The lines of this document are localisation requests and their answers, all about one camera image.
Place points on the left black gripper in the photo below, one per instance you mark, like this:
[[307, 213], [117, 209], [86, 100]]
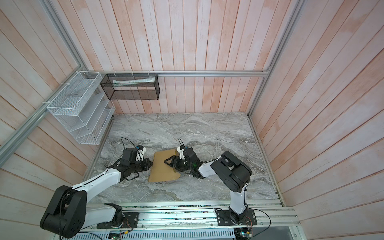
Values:
[[147, 167]]

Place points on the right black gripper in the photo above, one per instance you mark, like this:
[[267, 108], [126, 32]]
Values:
[[177, 165]]

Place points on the brown cardboard box sheet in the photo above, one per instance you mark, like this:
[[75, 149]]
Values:
[[160, 171]]

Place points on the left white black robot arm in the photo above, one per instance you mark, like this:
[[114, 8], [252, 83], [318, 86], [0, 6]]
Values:
[[68, 211]]

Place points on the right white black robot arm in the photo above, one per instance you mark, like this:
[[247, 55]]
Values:
[[233, 172]]

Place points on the paper sheet in basket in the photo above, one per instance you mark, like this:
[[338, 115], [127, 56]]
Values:
[[135, 83]]

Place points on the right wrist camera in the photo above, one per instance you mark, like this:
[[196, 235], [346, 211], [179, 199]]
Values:
[[181, 150]]

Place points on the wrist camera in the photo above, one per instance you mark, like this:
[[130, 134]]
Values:
[[181, 150], [140, 152]]

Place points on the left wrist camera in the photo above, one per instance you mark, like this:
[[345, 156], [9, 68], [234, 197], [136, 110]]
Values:
[[140, 152]]

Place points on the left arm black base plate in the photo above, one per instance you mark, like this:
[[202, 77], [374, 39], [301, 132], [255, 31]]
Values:
[[123, 220]]

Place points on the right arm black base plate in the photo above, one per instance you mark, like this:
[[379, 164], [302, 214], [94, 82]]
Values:
[[230, 218]]

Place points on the white wire mesh shelf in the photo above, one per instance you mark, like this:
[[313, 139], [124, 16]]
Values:
[[82, 111]]

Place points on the black wire mesh basket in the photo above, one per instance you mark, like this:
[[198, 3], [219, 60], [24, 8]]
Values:
[[130, 93]]

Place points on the aluminium frame rail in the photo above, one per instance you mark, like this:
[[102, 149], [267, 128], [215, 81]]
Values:
[[192, 73]]

